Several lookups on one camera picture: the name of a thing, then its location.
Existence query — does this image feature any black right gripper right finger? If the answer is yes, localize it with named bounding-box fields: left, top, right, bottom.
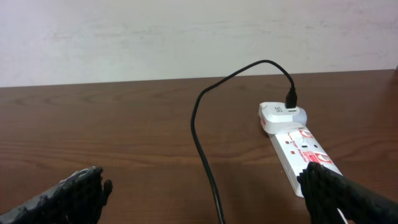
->
left=297, top=162, right=397, bottom=224

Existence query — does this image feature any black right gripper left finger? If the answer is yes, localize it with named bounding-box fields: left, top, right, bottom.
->
left=1, top=166, right=113, bottom=224

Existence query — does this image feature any black charging cable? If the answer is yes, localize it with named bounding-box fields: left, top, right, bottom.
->
left=190, top=59, right=299, bottom=224

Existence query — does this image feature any white usb charger plug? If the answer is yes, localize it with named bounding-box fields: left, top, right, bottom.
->
left=258, top=102, right=307, bottom=134

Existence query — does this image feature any white power strip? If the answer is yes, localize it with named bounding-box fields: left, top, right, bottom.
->
left=269, top=127, right=341, bottom=197

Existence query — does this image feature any white power strip cord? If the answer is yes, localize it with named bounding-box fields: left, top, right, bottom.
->
left=337, top=207, right=349, bottom=224

